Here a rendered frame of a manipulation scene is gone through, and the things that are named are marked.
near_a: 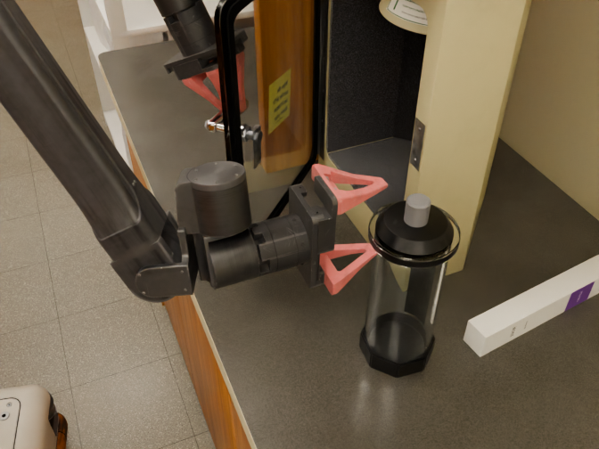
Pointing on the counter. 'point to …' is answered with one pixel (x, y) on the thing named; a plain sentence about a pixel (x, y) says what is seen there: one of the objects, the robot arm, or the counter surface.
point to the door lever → (215, 123)
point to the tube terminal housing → (457, 107)
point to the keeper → (417, 143)
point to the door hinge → (323, 76)
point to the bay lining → (370, 76)
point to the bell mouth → (405, 15)
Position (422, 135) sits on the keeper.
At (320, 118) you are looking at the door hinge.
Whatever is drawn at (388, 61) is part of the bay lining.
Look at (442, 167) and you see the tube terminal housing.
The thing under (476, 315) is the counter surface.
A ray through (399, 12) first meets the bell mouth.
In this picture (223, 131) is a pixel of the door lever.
